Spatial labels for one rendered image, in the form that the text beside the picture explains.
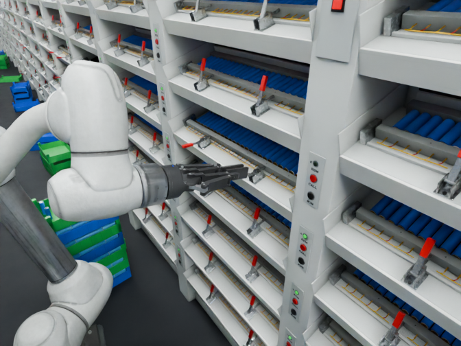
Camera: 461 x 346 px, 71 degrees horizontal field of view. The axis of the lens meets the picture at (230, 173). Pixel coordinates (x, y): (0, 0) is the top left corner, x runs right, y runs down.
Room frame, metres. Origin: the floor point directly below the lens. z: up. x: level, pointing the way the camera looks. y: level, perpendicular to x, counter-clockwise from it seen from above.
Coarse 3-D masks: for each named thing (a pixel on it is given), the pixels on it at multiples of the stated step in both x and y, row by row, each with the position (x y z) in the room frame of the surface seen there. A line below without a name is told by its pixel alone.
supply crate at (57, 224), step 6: (36, 204) 1.20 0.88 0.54; (48, 204) 1.25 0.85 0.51; (48, 216) 1.08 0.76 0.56; (54, 216) 1.18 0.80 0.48; (48, 222) 1.07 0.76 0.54; (54, 222) 1.08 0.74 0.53; (60, 222) 1.10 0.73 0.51; (66, 222) 1.11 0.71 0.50; (72, 222) 1.13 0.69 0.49; (54, 228) 1.08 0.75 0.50; (60, 228) 1.09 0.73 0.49
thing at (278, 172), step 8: (192, 120) 1.11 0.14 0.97; (192, 128) 1.08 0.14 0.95; (200, 128) 1.04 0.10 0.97; (208, 136) 1.00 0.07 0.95; (216, 136) 0.97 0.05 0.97; (224, 144) 0.93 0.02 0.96; (232, 144) 0.91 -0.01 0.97; (240, 152) 0.86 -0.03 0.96; (248, 152) 0.85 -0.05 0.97; (248, 160) 0.84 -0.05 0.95; (256, 160) 0.80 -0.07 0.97; (264, 160) 0.80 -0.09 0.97; (272, 168) 0.75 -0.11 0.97; (280, 168) 0.75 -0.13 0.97; (280, 176) 0.73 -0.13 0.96; (288, 176) 0.71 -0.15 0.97; (296, 176) 0.70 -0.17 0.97; (280, 184) 0.71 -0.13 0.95; (288, 184) 0.70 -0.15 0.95
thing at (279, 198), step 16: (192, 112) 1.15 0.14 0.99; (176, 128) 1.11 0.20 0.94; (208, 160) 0.93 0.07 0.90; (224, 160) 0.87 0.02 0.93; (240, 160) 0.86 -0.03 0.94; (256, 192) 0.73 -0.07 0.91; (272, 192) 0.70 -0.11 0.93; (288, 192) 0.68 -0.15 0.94; (272, 208) 0.69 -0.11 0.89; (288, 208) 0.63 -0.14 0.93
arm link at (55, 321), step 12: (48, 312) 0.67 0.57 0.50; (60, 312) 0.69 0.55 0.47; (72, 312) 0.70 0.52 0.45; (24, 324) 0.62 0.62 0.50; (36, 324) 0.63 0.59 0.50; (48, 324) 0.62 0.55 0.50; (60, 324) 0.64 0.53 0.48; (72, 324) 0.67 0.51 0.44; (84, 324) 0.70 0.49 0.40; (24, 336) 0.59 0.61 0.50; (36, 336) 0.59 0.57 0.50; (48, 336) 0.60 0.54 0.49; (60, 336) 0.61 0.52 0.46; (72, 336) 0.64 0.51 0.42
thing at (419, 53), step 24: (384, 0) 0.56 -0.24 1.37; (408, 0) 0.60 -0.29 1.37; (456, 0) 0.57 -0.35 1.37; (360, 24) 0.53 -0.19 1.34; (384, 24) 0.56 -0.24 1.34; (408, 24) 0.55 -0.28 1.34; (432, 24) 0.52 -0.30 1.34; (456, 24) 0.50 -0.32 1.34; (360, 48) 0.54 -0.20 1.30; (384, 48) 0.52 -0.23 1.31; (408, 48) 0.50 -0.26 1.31; (432, 48) 0.48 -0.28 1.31; (456, 48) 0.46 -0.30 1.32; (360, 72) 0.55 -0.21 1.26; (384, 72) 0.51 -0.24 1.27; (408, 72) 0.48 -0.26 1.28; (432, 72) 0.45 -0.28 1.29; (456, 72) 0.43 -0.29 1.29
